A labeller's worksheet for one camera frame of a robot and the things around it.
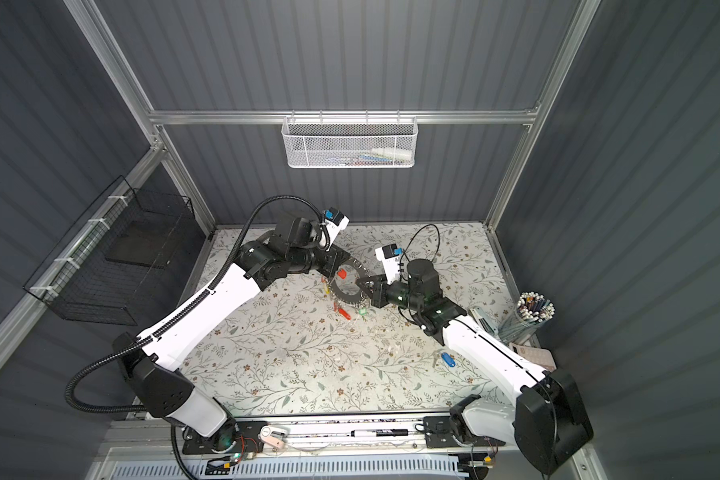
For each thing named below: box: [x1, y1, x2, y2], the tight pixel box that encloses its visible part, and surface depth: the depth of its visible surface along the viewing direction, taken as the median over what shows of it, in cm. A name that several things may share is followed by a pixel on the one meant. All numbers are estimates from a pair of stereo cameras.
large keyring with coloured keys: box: [322, 258, 353, 320], surface depth 82 cm
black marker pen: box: [349, 429, 409, 437], surface depth 75 cm
